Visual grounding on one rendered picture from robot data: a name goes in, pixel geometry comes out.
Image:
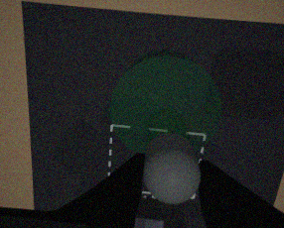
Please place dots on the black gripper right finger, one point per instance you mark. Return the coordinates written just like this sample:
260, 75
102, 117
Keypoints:
225, 203

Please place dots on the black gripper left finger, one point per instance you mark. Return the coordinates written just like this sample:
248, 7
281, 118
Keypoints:
113, 203

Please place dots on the grey blocks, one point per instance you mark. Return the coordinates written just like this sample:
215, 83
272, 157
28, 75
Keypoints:
173, 215

